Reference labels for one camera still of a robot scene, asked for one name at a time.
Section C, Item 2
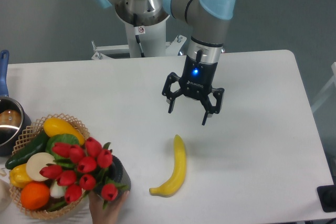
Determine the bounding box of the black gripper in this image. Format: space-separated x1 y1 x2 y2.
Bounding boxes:
161 55 225 126

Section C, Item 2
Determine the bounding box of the dark grey ribbed vase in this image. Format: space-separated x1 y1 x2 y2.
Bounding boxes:
93 155 131 202

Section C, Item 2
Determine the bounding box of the red tulip bouquet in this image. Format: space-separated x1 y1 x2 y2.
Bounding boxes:
40 137 113 207

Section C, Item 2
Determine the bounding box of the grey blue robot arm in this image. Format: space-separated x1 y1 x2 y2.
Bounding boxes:
95 0 236 118

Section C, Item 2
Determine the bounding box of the person's hand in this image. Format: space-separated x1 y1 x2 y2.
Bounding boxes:
88 191 129 223

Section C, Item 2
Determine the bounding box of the yellow banana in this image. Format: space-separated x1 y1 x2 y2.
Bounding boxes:
149 135 187 197

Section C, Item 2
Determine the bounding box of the yellow squash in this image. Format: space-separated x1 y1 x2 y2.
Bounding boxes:
43 118 85 145

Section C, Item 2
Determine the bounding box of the green bok choy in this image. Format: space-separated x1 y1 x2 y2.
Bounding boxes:
45 133 81 199

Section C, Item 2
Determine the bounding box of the dark green cucumber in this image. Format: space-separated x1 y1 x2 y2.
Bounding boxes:
5 130 49 170

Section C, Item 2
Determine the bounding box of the black device at edge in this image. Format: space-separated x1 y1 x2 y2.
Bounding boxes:
317 185 335 212

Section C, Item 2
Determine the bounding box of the white round radish slice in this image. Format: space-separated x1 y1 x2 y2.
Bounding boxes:
26 152 55 182

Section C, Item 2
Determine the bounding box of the green bean pod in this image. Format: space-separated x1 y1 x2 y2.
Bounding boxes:
46 201 67 212

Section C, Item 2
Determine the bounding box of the woven wicker basket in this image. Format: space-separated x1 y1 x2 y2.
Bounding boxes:
9 113 90 221

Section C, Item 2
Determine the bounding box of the orange fruit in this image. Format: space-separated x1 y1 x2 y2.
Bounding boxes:
20 182 50 210

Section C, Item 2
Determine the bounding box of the yellow bell pepper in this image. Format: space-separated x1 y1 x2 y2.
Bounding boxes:
9 164 33 188

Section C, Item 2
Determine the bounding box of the white garlic clove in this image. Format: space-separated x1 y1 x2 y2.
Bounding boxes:
0 168 7 177

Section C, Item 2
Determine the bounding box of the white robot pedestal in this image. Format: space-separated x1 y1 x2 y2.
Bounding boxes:
90 14 226 61

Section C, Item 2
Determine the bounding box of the black cable on pedestal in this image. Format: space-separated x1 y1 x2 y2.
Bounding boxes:
132 13 145 58

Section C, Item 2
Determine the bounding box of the white frame at right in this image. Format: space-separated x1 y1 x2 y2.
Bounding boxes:
311 62 335 113

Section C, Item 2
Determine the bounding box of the blue handled saucepan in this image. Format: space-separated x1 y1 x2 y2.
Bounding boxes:
1 50 31 157

